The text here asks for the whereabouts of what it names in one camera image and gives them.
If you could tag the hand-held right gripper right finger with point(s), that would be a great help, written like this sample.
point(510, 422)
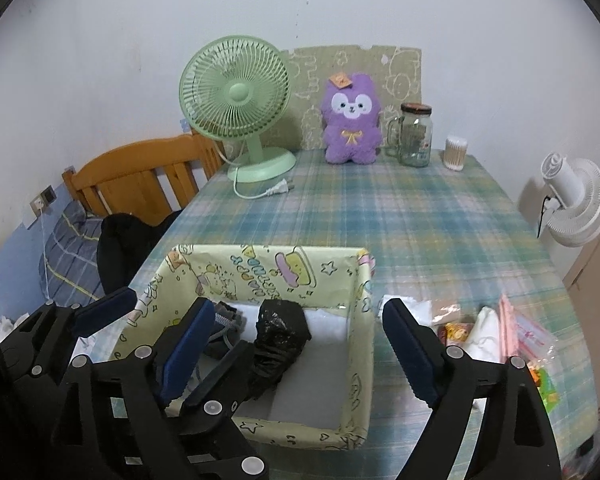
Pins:
point(410, 350)

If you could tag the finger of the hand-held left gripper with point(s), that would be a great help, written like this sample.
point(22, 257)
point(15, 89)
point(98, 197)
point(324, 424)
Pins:
point(105, 310)
point(230, 370)

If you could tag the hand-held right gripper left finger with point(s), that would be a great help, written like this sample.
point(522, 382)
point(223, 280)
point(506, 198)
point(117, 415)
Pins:
point(190, 350)

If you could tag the white tissue packet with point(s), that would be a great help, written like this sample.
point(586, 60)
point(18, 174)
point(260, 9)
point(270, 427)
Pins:
point(420, 307)

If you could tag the brown cartoon snack box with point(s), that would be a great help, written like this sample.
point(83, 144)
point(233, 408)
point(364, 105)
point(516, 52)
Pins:
point(455, 334)

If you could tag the black cloth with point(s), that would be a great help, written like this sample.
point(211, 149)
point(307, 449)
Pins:
point(280, 330)

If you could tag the white cloth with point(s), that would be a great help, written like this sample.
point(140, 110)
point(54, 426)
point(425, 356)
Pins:
point(10, 325)
point(485, 335)

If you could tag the pink tissue pack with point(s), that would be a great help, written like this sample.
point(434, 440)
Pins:
point(506, 325)

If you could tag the yellow printed storage box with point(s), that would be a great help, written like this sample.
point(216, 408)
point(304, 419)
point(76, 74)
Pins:
point(280, 270)

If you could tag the clear plastic packet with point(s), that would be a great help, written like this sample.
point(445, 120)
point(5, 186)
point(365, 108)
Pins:
point(530, 335)

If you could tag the grey cloth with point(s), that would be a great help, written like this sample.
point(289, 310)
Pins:
point(225, 330)

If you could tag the black garment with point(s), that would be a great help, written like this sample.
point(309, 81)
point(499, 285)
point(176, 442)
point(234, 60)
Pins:
point(125, 245)

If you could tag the blue plaid pillow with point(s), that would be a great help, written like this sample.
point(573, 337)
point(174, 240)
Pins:
point(70, 245)

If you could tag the white crumpled cloth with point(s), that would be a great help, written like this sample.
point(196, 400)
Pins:
point(10, 325)

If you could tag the blue tape piece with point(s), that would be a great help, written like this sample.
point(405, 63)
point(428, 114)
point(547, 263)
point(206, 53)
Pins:
point(185, 125)

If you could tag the cotton swab container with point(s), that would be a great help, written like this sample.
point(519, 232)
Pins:
point(455, 152)

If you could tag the glass jar mug with lid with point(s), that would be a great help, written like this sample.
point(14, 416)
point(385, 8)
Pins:
point(415, 135)

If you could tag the purple plush toy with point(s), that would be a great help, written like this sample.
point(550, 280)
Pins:
point(350, 135)

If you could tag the green desk fan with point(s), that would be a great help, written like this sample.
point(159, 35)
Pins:
point(237, 92)

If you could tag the olive printed cardboard sheet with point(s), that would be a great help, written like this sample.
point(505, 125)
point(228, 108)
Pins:
point(305, 75)

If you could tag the white wall outlet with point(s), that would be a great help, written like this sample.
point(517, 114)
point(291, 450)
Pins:
point(37, 206)

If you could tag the dark wall switch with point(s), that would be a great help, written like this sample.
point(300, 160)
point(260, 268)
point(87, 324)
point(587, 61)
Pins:
point(47, 193)

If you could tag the white wall fan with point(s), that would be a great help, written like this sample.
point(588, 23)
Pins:
point(577, 200)

